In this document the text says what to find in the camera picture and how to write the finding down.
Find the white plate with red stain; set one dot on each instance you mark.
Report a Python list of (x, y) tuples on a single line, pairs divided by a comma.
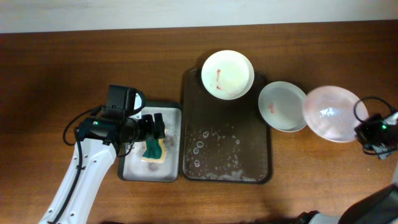
[(227, 75)]

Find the small grey soapy tray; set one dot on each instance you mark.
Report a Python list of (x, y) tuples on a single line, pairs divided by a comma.
[(134, 168)]

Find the green and yellow sponge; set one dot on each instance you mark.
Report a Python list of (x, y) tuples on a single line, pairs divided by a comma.
[(155, 151)]

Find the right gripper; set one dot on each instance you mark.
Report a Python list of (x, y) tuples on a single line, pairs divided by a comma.
[(361, 129)]

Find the white plate with smeared stain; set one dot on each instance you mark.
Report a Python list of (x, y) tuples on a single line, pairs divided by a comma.
[(333, 112)]

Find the large brown serving tray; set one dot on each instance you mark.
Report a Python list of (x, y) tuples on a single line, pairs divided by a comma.
[(224, 140)]

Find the pale grey-green plate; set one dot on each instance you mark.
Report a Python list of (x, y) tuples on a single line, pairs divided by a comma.
[(281, 104)]

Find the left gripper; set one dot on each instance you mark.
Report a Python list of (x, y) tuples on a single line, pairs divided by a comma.
[(160, 133)]

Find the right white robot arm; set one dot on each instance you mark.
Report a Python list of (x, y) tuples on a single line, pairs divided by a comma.
[(380, 207)]

